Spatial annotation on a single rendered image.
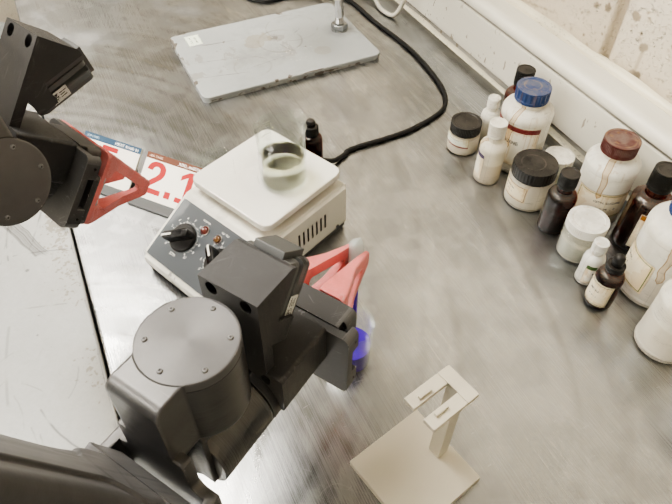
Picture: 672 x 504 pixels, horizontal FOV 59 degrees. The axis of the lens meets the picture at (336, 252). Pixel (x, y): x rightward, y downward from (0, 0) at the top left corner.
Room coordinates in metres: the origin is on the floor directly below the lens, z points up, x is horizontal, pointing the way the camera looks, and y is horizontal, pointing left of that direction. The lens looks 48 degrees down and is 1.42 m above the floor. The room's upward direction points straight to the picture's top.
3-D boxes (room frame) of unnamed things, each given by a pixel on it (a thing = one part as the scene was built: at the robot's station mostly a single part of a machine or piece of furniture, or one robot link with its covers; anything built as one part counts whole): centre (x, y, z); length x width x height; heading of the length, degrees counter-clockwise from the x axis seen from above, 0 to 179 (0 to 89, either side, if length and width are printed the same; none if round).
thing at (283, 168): (0.49, 0.05, 1.02); 0.06 x 0.05 x 0.08; 141
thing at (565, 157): (0.58, -0.28, 0.92); 0.04 x 0.04 x 0.04
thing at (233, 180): (0.50, 0.08, 0.98); 0.12 x 0.12 x 0.01; 49
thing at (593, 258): (0.42, -0.28, 0.93); 0.02 x 0.02 x 0.06
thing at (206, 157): (0.60, 0.16, 0.91); 0.06 x 0.06 x 0.02
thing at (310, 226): (0.48, 0.09, 0.94); 0.22 x 0.13 x 0.08; 139
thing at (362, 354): (0.32, -0.01, 0.93); 0.04 x 0.04 x 0.06
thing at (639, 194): (0.48, -0.35, 0.95); 0.04 x 0.04 x 0.11
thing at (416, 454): (0.20, -0.07, 0.96); 0.08 x 0.08 x 0.13; 38
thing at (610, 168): (0.53, -0.32, 0.95); 0.06 x 0.06 x 0.11
